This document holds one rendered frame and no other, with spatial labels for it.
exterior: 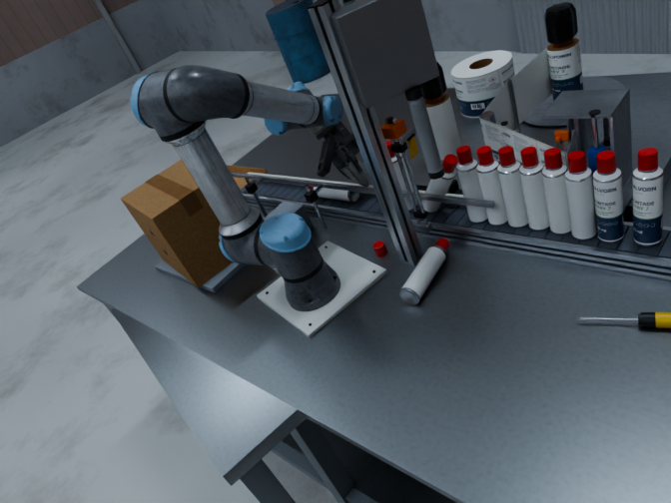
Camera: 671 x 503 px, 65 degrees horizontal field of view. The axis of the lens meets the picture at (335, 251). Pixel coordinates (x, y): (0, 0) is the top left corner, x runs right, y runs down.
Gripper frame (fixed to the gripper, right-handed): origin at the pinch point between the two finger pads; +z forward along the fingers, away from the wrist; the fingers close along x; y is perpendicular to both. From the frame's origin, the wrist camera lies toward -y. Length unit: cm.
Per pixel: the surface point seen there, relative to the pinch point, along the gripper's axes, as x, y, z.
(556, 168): -58, -2, 20
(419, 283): -28.0, -26.5, 23.4
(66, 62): 838, 280, -448
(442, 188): -29.1, -3.2, 11.5
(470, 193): -35.7, -3.2, 15.9
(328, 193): 12.8, -3.4, -4.6
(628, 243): -61, -2, 41
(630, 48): 63, 296, 66
